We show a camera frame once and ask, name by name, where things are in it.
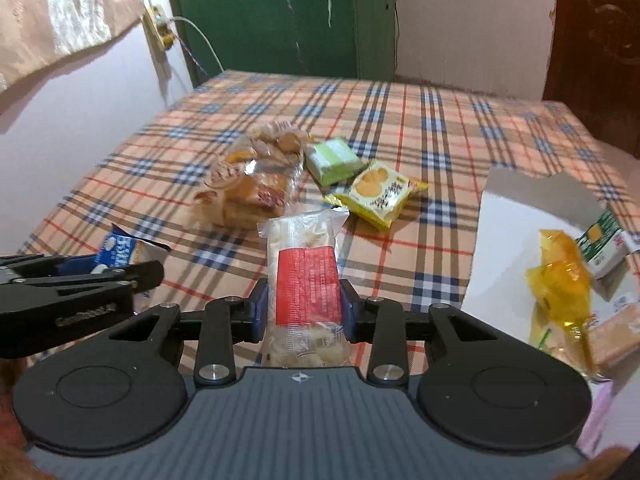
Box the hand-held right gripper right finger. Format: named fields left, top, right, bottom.
left=339, top=280, right=505, bottom=387

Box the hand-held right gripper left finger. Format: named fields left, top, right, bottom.
left=106, top=279, right=271, bottom=388

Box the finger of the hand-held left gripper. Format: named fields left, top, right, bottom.
left=0, top=254, right=97, bottom=281
left=0, top=261, right=166, bottom=314

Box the blue snack packet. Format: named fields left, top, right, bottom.
left=92, top=224, right=172, bottom=282

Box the clear packet with red label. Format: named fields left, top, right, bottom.
left=257, top=208, right=352, bottom=369

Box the white cardboard box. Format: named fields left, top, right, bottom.
left=462, top=167, right=640, bottom=461

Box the yellow orange snack packet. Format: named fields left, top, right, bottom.
left=525, top=229, right=594, bottom=334

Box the clear packet of tan cake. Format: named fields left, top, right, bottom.
left=586, top=304, right=640, bottom=377

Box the purple snack packet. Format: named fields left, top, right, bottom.
left=575, top=379, right=616, bottom=461

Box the yellow cookie packet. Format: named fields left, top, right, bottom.
left=324, top=159, right=430, bottom=232

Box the clear bag of bread buns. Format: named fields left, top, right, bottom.
left=194, top=121, right=317, bottom=229

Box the green wafer packet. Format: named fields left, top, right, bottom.
left=303, top=137, right=367, bottom=187

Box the plaid tablecloth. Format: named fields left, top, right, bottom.
left=15, top=69, right=632, bottom=377

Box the beige patterned curtain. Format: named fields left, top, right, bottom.
left=0, top=0, right=147, bottom=94

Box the green and white snack packet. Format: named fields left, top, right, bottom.
left=575, top=209, right=630, bottom=279

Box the green door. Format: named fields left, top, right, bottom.
left=160, top=0, right=402, bottom=87

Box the brown wooden door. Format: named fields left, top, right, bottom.
left=542, top=0, right=640, bottom=157

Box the braided red blue cable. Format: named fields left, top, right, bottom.
left=175, top=37, right=209, bottom=79

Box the white charger cable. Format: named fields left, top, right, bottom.
left=170, top=16, right=225, bottom=74

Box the yellowed wall socket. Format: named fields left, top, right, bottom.
left=141, top=5, right=176, bottom=54

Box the braided hanging cord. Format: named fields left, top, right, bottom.
left=281, top=0, right=302, bottom=62

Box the thin black cable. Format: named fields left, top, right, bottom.
left=391, top=0, right=402, bottom=79

